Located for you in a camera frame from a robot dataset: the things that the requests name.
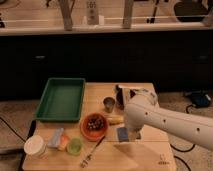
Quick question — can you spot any blue sponge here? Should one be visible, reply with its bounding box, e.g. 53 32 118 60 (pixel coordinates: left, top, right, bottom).
117 127 129 142

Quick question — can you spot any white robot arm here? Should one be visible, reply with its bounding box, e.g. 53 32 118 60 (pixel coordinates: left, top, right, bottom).
124 89 213 151

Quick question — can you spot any green plastic tray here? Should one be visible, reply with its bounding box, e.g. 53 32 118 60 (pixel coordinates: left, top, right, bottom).
35 78 85 122

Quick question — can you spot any yellow banana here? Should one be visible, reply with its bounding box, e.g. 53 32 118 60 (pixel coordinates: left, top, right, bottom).
108 116 124 125

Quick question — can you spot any dark bowl with block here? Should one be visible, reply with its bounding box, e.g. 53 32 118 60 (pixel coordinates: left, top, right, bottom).
115 88 134 109

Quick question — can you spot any small metal cup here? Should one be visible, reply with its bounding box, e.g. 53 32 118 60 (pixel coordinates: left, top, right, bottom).
103 97 115 113

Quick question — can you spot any orange bowl with beans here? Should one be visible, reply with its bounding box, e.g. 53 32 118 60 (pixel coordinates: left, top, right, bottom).
80 113 109 141

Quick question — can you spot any metal fork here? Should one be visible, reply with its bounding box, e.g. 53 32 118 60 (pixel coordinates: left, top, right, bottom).
80 136 105 168

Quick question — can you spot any green plastic cup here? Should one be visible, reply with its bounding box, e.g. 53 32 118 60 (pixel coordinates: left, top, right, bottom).
66 138 82 156

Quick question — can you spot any orange block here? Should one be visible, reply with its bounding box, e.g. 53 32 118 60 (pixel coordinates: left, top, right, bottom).
58 135 70 151

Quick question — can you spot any black device on floor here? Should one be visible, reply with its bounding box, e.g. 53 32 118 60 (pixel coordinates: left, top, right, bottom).
190 92 211 108

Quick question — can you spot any light blue block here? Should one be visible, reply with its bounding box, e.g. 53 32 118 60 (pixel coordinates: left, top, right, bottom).
47 128 64 148

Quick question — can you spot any white remote on counter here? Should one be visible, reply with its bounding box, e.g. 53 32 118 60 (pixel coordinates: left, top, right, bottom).
86 0 99 25

